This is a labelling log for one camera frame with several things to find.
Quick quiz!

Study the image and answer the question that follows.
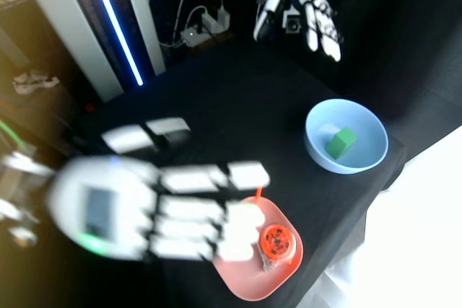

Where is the light blue bowl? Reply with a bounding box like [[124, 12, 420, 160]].
[[305, 97, 390, 175]]

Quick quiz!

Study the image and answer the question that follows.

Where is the small white wrist camera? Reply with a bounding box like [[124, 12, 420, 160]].
[[282, 11, 303, 35]]

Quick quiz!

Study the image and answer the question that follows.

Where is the white plug adapter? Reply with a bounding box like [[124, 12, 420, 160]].
[[215, 1, 231, 33]]

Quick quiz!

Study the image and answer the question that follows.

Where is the black table cloth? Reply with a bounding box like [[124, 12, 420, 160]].
[[68, 39, 411, 308]]

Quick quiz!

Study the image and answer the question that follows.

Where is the blue white light strip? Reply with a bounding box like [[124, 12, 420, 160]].
[[88, 0, 145, 87]]

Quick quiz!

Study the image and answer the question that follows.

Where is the white power strip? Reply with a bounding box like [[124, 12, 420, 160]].
[[179, 8, 232, 48]]

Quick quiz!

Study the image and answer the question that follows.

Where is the green cube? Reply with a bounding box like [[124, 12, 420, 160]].
[[326, 126, 358, 160]]

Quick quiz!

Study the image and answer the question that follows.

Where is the white crumpled object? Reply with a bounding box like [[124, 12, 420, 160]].
[[12, 69, 61, 95]]

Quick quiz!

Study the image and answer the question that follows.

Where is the wide white post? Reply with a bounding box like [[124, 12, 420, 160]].
[[12, 0, 126, 103]]

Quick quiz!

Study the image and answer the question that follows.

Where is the pink square plate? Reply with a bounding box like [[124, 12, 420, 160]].
[[211, 195, 304, 302]]

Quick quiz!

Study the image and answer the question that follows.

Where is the narrow white post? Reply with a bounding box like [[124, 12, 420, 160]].
[[117, 0, 167, 75]]

